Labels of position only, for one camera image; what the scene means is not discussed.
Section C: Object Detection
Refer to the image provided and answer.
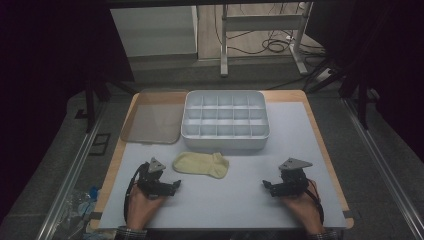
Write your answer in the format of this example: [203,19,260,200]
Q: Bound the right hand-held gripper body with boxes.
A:
[277,157,311,198]

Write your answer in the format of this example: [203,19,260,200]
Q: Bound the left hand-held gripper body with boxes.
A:
[136,157,177,200]

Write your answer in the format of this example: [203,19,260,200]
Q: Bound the pale yellow sock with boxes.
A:
[172,151,230,180]

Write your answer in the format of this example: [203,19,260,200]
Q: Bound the person's left hand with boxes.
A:
[127,182,168,232]

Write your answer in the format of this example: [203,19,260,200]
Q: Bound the person's right hand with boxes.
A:
[281,181,325,235]

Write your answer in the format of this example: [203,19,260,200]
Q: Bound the translucent plastic box lid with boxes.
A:
[119,88,190,145]

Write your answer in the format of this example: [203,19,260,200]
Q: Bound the blue gloves in plastic bag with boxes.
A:
[59,185,101,240]

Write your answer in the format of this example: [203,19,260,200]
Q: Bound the white divided storage box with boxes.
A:
[180,89,271,150]

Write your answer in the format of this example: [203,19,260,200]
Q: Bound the black tripod stand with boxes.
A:
[301,56,381,131]
[75,74,138,134]

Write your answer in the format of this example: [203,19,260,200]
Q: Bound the white power strip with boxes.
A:
[314,67,333,84]

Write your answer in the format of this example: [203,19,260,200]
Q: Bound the white cabinet panel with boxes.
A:
[109,5,200,58]

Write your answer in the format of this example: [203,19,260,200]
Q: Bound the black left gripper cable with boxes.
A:
[123,162,150,225]

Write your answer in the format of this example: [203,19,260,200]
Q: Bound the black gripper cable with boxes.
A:
[306,178,326,225]
[123,162,150,225]

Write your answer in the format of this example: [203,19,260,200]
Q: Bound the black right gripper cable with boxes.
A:
[306,178,326,225]

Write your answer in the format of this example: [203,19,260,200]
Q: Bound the aluminium rail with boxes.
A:
[341,97,424,240]
[35,99,111,240]

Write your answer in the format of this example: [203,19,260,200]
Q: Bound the black floor cables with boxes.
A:
[213,3,326,57]

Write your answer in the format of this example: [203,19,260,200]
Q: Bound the white metal desk frame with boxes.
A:
[219,1,315,78]

